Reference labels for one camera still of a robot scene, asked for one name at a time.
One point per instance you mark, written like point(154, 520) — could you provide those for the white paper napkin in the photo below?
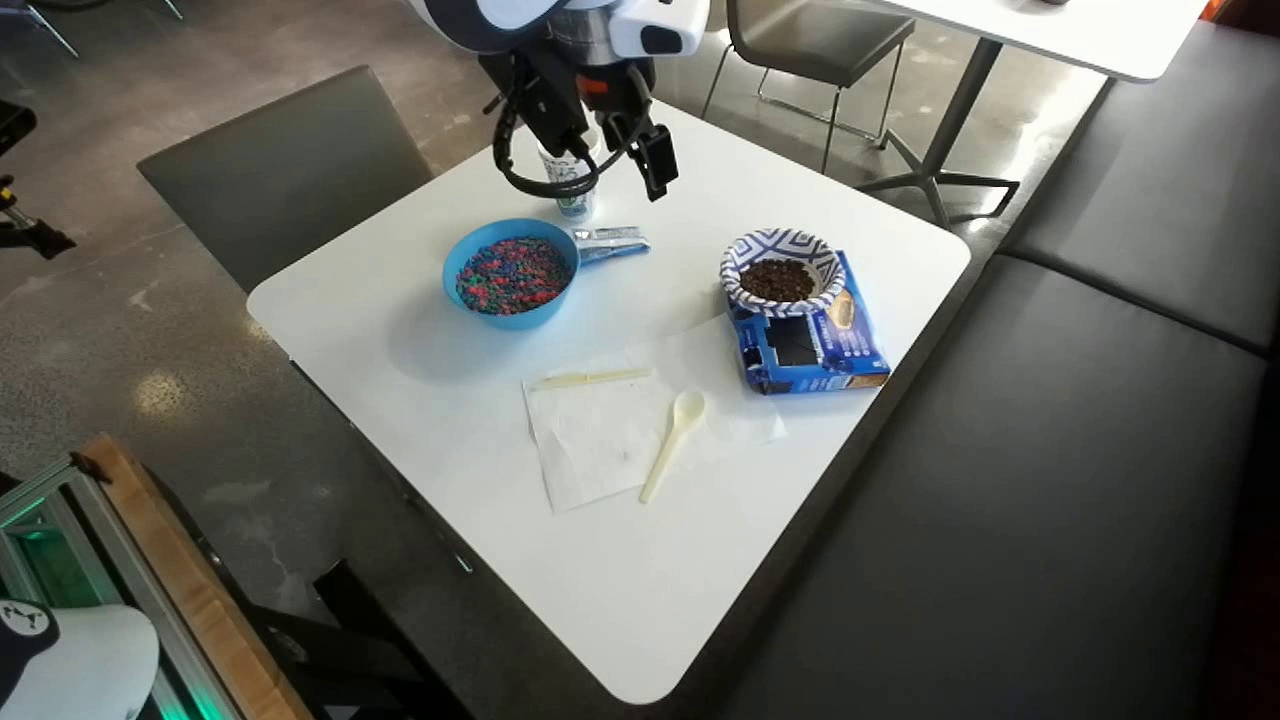
point(594, 445)

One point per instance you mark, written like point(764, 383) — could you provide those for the dark grey chair seat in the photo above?
point(286, 175)

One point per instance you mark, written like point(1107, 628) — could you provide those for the grey chair with metal legs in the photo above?
point(812, 32)

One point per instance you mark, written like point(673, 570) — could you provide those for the blue plastic bowl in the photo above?
point(471, 298)

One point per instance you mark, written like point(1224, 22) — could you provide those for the dark upholstered bench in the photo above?
point(1064, 504)

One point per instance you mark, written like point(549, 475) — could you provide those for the white side table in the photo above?
point(1052, 25)

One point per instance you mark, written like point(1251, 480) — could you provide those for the small blue plastic wrapper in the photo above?
point(610, 245)

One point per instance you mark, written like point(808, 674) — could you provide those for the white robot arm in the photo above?
point(641, 25)

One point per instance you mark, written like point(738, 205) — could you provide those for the white cap with logo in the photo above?
point(81, 665)

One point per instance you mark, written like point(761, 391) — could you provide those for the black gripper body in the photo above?
point(563, 81)

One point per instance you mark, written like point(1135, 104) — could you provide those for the wooden counter edge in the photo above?
point(203, 584)

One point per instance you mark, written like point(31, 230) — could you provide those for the black tripod stand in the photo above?
point(26, 224)

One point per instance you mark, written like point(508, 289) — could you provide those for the cream plastic spoon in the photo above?
point(673, 445)

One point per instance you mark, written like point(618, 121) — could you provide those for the blue cookie package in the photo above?
point(806, 349)

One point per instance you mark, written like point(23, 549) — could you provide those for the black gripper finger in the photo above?
point(563, 145)
point(654, 163)

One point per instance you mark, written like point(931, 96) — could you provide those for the white patterned paper cup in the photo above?
point(571, 186)

